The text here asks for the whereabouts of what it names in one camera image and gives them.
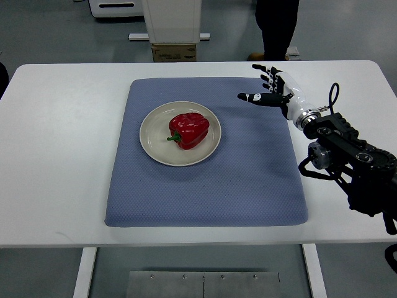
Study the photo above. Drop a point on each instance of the metal floor plate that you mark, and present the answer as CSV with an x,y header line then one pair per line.
x,y
292,54

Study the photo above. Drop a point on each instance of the white cabinet with slot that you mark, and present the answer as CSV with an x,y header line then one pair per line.
x,y
118,8

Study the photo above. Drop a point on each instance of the cardboard box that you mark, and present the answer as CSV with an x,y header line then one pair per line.
x,y
174,53

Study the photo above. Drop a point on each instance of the black object at left edge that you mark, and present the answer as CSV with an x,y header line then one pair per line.
x,y
4,79

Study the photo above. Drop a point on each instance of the white machine column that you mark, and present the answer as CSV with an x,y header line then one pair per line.
x,y
171,22

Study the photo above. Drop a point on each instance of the blue textured mat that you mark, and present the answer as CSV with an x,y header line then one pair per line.
x,y
250,180

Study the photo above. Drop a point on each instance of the grey metal base plate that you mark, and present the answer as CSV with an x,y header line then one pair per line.
x,y
203,284

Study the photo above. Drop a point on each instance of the cream round plate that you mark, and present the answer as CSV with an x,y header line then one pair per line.
x,y
154,132

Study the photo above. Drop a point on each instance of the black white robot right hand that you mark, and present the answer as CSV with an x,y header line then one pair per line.
x,y
283,91

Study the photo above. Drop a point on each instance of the red bell pepper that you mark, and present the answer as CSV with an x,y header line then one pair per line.
x,y
188,130

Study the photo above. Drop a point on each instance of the person in dark trousers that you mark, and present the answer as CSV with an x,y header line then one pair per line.
x,y
277,21

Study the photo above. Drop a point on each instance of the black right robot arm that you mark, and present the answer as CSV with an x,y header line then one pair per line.
x,y
364,172

